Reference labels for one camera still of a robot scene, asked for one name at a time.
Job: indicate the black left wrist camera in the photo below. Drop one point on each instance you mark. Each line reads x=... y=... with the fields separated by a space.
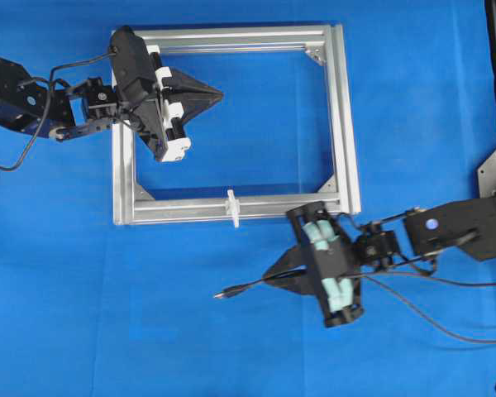
x=131 y=66

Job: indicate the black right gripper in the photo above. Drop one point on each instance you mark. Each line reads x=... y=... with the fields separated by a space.
x=324 y=248

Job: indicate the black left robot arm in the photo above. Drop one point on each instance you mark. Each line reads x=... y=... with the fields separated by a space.
x=55 y=109

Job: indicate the aluminium extrusion frame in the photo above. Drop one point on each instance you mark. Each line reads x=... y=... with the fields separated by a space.
x=133 y=205

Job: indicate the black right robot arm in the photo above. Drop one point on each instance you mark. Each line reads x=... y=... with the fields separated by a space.
x=469 y=225

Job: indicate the blue table cloth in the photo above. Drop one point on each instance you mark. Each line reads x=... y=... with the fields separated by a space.
x=89 y=308

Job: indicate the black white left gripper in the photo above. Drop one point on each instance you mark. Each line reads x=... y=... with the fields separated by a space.
x=161 y=117

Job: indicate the white zip tie loop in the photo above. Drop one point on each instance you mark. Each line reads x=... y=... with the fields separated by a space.
x=233 y=208

